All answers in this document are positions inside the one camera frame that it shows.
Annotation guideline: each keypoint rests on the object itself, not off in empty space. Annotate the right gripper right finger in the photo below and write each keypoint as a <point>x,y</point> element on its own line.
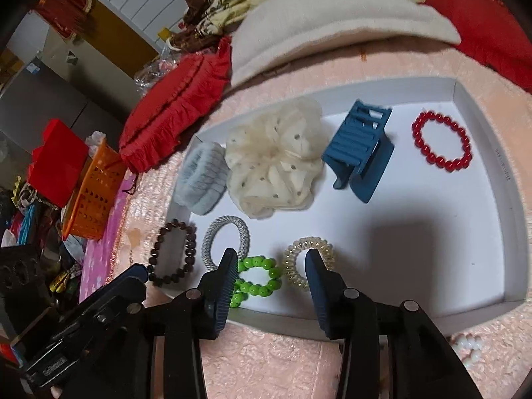
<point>326,288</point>

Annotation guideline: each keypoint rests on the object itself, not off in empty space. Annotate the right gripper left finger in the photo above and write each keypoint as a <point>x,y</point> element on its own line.
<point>217,290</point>

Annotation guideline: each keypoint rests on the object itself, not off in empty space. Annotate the blue hair claw clip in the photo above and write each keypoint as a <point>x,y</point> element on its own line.
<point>360,150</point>

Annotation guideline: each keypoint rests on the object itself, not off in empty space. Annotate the grey fuzzy scrunchie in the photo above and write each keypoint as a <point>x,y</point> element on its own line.
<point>202,178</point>

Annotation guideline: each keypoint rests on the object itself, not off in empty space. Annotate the white cardboard box lid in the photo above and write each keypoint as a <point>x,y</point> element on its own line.
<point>455,243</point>

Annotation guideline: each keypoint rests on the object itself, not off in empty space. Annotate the cream dotted chiffon scrunchie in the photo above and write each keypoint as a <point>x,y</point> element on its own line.
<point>275,158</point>

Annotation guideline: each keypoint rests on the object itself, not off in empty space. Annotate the orange plastic basket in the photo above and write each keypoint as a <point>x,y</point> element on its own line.
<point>89,208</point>

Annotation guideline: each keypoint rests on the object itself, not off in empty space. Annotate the red ruffled cushion left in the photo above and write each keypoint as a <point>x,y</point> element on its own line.
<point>156,127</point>

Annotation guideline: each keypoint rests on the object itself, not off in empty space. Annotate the red ruffled cushion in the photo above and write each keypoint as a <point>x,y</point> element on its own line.
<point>156,127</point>
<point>490,35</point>

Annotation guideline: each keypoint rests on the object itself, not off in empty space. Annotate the red box in basket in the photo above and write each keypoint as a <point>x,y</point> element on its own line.
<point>57,163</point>

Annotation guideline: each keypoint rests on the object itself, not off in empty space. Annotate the clear plastic bag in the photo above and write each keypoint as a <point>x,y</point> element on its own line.
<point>154,71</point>

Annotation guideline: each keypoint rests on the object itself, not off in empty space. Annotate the white pillow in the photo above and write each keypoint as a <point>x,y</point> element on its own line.
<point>279,31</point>

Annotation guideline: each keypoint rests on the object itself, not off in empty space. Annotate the red ruffled cushion right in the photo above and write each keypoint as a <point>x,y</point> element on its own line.
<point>490,35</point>

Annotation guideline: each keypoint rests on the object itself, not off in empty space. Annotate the red hanging decoration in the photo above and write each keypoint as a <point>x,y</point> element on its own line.
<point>66,17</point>

